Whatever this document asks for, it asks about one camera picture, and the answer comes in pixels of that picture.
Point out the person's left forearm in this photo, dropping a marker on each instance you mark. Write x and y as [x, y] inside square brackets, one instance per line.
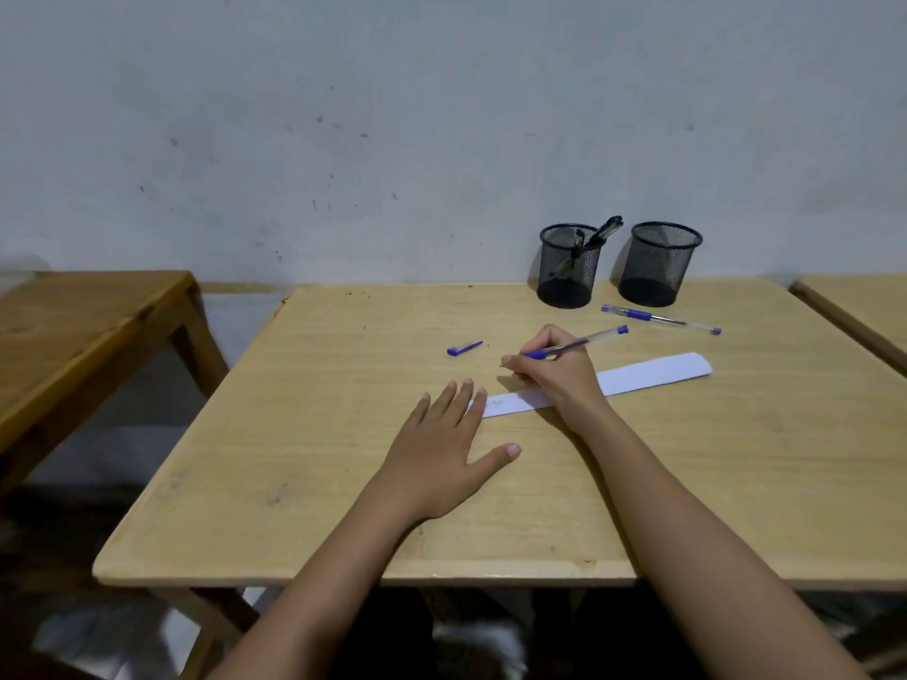
[312, 601]

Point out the person's black trousers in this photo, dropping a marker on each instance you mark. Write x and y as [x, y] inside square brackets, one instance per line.
[623, 637]

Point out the black mesh cup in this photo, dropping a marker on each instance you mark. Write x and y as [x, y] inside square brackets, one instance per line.
[655, 276]
[563, 290]

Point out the black pen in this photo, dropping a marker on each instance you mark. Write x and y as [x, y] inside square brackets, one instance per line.
[595, 240]
[614, 221]
[578, 239]

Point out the white paper strip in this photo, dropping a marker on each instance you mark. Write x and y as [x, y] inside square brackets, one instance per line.
[652, 371]

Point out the person's left hand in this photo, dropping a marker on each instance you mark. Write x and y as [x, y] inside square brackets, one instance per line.
[432, 460]

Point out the blue pen cap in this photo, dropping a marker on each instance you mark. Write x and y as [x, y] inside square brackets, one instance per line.
[464, 348]

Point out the dark wooden side table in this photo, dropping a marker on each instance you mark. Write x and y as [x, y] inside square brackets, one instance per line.
[78, 325]

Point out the person's right forearm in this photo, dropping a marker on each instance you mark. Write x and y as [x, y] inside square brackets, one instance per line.
[708, 559]

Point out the blue pen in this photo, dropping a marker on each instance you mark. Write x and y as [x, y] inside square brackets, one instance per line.
[602, 334]
[638, 314]

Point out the person's right hand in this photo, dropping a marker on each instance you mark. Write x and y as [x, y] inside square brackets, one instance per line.
[567, 382]

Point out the light wooden side table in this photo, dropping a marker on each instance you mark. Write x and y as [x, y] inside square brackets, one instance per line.
[864, 304]

